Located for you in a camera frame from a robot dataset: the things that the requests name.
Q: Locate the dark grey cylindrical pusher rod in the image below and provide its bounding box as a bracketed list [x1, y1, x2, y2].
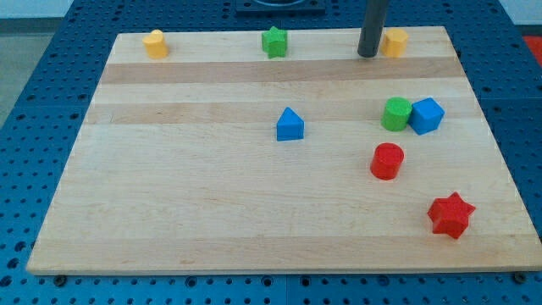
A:
[357, 0, 390, 58]

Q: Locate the yellow hexagon block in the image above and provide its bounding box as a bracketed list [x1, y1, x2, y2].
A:
[380, 28, 409, 58]

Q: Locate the wooden board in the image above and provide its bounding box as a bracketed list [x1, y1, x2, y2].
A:
[27, 26, 541, 275]

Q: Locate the green cylinder block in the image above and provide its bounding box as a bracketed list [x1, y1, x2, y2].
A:
[380, 97, 412, 131]

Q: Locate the green star block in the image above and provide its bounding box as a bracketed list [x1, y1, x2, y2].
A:
[261, 26, 288, 58]

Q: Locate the blue cube block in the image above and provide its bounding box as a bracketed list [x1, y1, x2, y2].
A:
[408, 97, 445, 135]

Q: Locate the blue triangle block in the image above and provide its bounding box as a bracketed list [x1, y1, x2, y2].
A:
[276, 108, 305, 141]

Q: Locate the red cylinder block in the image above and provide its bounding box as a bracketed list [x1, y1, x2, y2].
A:
[370, 142, 405, 180]

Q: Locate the red star block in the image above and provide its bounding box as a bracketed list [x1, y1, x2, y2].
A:
[427, 191, 476, 240]

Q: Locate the yellow heart block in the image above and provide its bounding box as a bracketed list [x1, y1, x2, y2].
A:
[142, 30, 169, 59]

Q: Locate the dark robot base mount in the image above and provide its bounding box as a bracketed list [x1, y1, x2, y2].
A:
[233, 0, 327, 15]

